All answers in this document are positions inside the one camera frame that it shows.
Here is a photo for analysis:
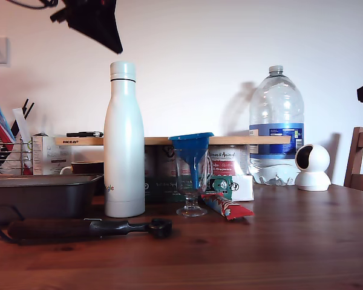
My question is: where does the white steel water bottle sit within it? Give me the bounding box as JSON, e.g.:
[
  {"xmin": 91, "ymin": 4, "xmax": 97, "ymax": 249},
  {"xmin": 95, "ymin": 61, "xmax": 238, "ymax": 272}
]
[{"xmin": 103, "ymin": 61, "xmax": 146, "ymax": 218}]

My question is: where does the large clear plastic water bottle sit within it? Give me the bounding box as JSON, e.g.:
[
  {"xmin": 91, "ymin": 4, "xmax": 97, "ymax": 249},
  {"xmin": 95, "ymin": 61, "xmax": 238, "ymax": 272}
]
[{"xmin": 248, "ymin": 65, "xmax": 306, "ymax": 185}]

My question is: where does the brown wooden chair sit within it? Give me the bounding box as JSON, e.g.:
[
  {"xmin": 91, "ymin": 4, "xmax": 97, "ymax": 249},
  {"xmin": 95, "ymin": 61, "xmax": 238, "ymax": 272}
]
[{"xmin": 343, "ymin": 126, "xmax": 363, "ymax": 195}]

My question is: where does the black pen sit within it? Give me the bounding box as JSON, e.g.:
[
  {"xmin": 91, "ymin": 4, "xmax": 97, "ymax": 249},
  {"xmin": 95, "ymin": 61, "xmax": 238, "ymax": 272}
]
[{"xmin": 66, "ymin": 130, "xmax": 104, "ymax": 138}]

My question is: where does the white flat strip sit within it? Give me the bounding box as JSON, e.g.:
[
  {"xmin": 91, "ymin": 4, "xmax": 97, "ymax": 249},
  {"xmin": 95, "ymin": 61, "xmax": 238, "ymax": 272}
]
[{"xmin": 12, "ymin": 108, "xmax": 31, "ymax": 143}]

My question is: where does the light wooden board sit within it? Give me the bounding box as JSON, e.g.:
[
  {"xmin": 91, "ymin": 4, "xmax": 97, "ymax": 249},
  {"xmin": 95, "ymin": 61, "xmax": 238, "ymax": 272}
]
[{"xmin": 54, "ymin": 136, "xmax": 292, "ymax": 146}]

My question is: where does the blue book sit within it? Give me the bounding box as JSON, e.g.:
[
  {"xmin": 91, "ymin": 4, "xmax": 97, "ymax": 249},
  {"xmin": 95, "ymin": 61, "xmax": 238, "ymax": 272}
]
[{"xmin": 0, "ymin": 102, "xmax": 16, "ymax": 141}]

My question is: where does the white printed carton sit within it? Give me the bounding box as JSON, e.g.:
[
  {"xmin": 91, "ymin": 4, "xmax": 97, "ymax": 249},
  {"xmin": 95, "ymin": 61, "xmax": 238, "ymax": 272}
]
[{"xmin": 31, "ymin": 135, "xmax": 72, "ymax": 176}]

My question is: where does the blue plastic funnel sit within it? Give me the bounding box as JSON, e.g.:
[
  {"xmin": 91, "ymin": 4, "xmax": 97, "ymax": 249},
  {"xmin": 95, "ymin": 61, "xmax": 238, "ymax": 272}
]
[{"xmin": 168, "ymin": 132, "xmax": 215, "ymax": 191}]

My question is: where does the green and white carton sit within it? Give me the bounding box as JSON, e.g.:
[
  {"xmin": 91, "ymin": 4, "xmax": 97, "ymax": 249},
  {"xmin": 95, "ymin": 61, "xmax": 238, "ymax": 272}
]
[{"xmin": 205, "ymin": 175, "xmax": 255, "ymax": 202}]

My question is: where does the tin can with red label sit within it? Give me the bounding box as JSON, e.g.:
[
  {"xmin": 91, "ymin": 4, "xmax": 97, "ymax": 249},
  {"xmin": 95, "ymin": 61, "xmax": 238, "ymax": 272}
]
[{"xmin": 208, "ymin": 144, "xmax": 249, "ymax": 177}]

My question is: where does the dark green box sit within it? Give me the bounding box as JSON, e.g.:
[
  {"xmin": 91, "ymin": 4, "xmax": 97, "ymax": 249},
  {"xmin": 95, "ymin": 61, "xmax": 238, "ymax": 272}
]
[{"xmin": 144, "ymin": 176, "xmax": 187, "ymax": 204}]

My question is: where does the black baking pan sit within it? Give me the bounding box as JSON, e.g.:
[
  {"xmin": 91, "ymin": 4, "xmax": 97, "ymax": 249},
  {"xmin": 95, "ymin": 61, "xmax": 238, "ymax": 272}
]
[{"xmin": 0, "ymin": 173, "xmax": 105, "ymax": 219}]

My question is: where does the red patterned snack wrapper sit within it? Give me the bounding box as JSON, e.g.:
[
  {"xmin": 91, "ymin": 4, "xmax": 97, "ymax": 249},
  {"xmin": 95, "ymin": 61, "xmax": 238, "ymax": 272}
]
[{"xmin": 199, "ymin": 193, "xmax": 255, "ymax": 222}]

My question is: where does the clear footed glass cup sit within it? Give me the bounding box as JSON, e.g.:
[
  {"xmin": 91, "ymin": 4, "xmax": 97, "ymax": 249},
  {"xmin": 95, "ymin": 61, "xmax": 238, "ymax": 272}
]
[{"xmin": 174, "ymin": 147, "xmax": 214, "ymax": 218}]

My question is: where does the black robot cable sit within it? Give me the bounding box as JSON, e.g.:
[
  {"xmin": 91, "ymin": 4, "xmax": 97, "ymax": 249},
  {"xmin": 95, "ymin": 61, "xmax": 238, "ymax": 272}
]
[{"xmin": 5, "ymin": 0, "xmax": 58, "ymax": 9}]

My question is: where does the white round security camera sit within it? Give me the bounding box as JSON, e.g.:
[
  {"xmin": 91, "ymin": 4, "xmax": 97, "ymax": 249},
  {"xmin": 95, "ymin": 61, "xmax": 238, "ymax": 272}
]
[{"xmin": 294, "ymin": 143, "xmax": 332, "ymax": 192}]

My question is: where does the black cord loop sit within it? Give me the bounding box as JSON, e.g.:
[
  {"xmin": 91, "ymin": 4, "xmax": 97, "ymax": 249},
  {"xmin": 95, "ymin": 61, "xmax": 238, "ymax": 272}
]
[{"xmin": 0, "ymin": 204, "xmax": 25, "ymax": 242}]

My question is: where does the black tool with wooden handle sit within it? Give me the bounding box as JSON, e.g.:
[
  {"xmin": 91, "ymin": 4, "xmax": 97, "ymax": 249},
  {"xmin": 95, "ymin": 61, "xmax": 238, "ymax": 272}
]
[{"xmin": 7, "ymin": 217, "xmax": 173, "ymax": 242}]

